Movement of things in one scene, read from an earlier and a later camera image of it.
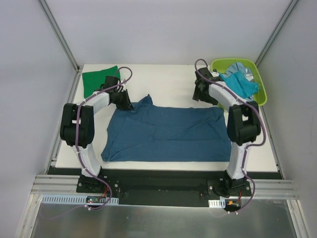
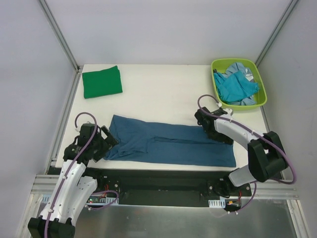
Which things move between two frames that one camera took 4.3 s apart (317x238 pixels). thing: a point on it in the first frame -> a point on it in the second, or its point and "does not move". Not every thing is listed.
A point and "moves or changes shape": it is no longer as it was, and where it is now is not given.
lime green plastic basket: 220,65 does not move
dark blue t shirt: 141,133 moves or changes shape
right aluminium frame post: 292,4 does not move
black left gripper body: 123,99 -> 104,141
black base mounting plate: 166,187 does not move
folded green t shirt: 93,80 does not move
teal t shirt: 239,84 does not move
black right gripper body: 201,91 -> 215,135
